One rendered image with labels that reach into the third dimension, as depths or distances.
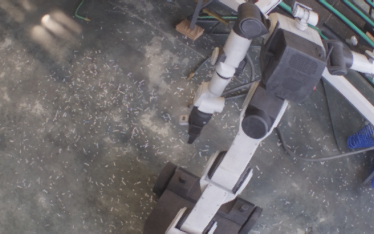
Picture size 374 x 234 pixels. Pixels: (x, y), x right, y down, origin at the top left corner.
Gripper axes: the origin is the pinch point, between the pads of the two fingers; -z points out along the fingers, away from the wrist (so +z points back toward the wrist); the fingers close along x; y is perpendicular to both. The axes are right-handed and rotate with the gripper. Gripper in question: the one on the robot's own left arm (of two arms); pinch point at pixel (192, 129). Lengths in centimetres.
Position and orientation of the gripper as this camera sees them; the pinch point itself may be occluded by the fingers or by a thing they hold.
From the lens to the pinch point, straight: 243.5
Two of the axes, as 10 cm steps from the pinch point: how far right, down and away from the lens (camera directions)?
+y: -9.5, -2.5, -1.8
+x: 1.1, -8.1, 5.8
